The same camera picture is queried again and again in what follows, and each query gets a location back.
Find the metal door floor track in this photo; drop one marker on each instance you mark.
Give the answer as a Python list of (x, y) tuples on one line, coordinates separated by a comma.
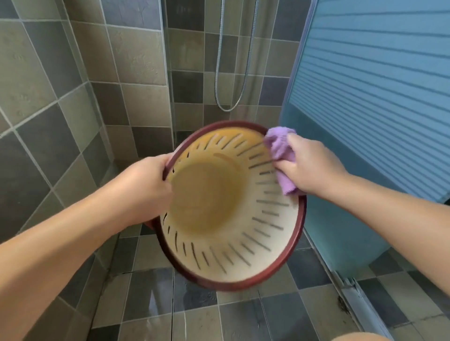
[(355, 298)]

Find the cream slotted basket red rim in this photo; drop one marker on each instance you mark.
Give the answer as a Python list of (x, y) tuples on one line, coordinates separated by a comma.
[(228, 210)]

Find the person's right hand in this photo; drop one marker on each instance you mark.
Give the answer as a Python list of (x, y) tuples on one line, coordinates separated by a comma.
[(309, 165)]

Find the person's left thumb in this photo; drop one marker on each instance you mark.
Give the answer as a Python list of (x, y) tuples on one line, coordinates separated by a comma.
[(165, 162)]

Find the person's left forearm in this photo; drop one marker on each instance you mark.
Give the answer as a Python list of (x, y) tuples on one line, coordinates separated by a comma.
[(59, 242)]

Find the purple cleaning cloth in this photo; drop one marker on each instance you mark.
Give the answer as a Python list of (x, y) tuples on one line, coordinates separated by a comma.
[(279, 151)]

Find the person's knee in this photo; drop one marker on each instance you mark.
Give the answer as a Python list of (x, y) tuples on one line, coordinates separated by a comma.
[(358, 337)]

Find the blue frosted shower door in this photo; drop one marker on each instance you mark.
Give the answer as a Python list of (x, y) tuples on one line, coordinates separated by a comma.
[(365, 123)]

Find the person's left hand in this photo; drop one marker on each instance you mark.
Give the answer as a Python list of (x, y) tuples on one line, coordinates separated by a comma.
[(147, 189)]

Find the person's right forearm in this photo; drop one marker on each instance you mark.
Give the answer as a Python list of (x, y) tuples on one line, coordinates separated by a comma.
[(397, 207)]

